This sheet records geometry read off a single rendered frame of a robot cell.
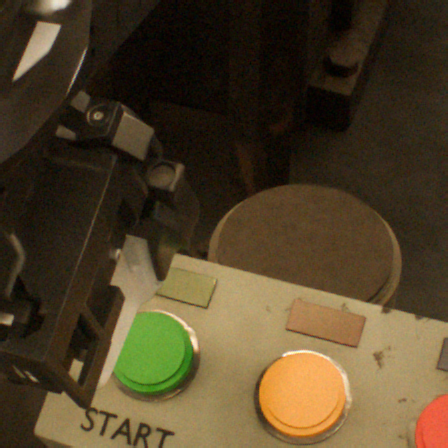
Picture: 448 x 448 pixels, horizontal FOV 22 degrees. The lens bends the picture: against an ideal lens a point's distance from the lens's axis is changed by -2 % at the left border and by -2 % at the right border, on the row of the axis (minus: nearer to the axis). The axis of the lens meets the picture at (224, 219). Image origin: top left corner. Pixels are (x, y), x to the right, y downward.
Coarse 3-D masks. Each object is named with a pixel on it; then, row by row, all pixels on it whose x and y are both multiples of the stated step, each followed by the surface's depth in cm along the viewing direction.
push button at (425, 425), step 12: (444, 396) 51; (432, 408) 51; (444, 408) 51; (420, 420) 51; (432, 420) 51; (444, 420) 51; (420, 432) 51; (432, 432) 51; (444, 432) 50; (420, 444) 51; (432, 444) 50; (444, 444) 50
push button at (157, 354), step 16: (144, 320) 54; (160, 320) 54; (176, 320) 54; (128, 336) 54; (144, 336) 54; (160, 336) 54; (176, 336) 54; (128, 352) 54; (144, 352) 54; (160, 352) 53; (176, 352) 53; (192, 352) 54; (128, 368) 53; (144, 368) 53; (160, 368) 53; (176, 368) 53; (128, 384) 53; (144, 384) 53; (160, 384) 53; (176, 384) 53
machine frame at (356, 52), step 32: (192, 0) 142; (224, 0) 141; (320, 0) 143; (352, 0) 151; (384, 0) 162; (160, 32) 148; (192, 32) 146; (224, 32) 144; (320, 32) 149; (352, 32) 157; (384, 32) 166; (160, 64) 152; (192, 64) 150; (224, 64) 148; (320, 64) 152; (352, 64) 149; (160, 96) 156; (192, 96) 154; (224, 96) 152; (320, 96) 150; (352, 96) 149
